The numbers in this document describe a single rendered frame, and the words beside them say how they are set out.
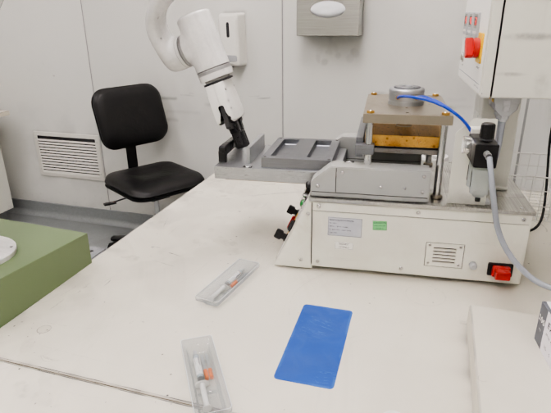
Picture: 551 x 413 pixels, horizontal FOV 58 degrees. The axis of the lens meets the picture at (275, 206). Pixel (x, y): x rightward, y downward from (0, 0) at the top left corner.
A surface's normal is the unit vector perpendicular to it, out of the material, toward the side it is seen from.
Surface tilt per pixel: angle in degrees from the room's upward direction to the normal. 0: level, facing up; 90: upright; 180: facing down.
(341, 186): 90
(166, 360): 0
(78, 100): 90
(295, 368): 0
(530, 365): 0
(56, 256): 90
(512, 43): 90
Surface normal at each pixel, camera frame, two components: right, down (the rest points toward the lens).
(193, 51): -0.44, 0.44
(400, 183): -0.21, 0.36
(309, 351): -0.01, -0.93
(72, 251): 0.95, 0.10
